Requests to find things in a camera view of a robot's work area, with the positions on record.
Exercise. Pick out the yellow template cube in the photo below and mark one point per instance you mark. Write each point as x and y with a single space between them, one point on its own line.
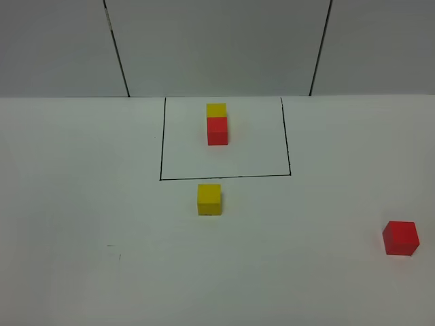
216 110

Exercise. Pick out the red template cube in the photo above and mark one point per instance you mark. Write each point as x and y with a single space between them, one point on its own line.
217 131

